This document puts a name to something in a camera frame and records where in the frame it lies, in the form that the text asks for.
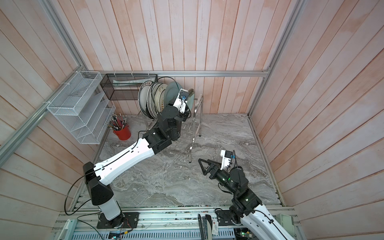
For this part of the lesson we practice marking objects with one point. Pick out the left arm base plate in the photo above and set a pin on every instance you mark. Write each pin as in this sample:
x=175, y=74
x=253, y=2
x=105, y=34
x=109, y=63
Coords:
x=124, y=220

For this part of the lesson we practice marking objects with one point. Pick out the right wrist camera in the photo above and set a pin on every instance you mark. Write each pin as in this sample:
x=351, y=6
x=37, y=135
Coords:
x=227, y=157

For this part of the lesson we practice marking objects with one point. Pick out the white box camera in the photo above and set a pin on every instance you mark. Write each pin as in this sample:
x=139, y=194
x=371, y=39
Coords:
x=287, y=223

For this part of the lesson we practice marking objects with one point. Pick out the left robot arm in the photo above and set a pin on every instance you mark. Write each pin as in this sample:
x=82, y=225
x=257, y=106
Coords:
x=98, y=177

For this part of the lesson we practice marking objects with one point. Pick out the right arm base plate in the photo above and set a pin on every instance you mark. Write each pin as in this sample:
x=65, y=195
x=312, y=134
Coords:
x=226, y=217

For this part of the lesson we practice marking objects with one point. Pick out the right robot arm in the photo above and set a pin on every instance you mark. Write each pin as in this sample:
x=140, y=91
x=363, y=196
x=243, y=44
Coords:
x=247, y=208

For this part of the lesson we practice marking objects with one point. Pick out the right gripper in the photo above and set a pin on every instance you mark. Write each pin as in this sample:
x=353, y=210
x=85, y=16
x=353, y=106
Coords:
x=213, y=167

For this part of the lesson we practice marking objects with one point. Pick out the white wire wall shelf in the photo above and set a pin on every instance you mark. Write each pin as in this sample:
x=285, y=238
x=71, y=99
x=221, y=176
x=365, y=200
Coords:
x=81, y=110

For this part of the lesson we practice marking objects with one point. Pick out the large orange sunburst plate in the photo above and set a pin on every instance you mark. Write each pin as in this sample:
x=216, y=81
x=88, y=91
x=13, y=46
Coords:
x=150, y=100

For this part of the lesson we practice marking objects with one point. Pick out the black mesh wall basket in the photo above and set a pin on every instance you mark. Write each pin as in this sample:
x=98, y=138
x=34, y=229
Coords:
x=119, y=87

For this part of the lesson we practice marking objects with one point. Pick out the cream floral plate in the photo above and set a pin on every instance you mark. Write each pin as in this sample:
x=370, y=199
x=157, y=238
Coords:
x=159, y=98

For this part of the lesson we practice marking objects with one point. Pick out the light green floral plate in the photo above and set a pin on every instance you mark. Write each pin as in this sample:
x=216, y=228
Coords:
x=190, y=99

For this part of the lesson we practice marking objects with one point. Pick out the green rim white plate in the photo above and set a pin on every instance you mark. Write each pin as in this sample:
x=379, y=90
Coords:
x=142, y=97

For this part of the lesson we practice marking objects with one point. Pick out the red pencil cup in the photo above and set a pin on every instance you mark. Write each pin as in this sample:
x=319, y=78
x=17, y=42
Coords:
x=123, y=134

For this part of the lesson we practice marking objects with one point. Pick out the steel two-tier dish rack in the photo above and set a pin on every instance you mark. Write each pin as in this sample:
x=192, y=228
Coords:
x=186, y=129

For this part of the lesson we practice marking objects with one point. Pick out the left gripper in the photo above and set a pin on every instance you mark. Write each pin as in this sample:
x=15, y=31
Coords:
x=184, y=115

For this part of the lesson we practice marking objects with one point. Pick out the grey-green round plate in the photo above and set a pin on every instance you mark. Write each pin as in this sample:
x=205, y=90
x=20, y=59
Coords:
x=171, y=93

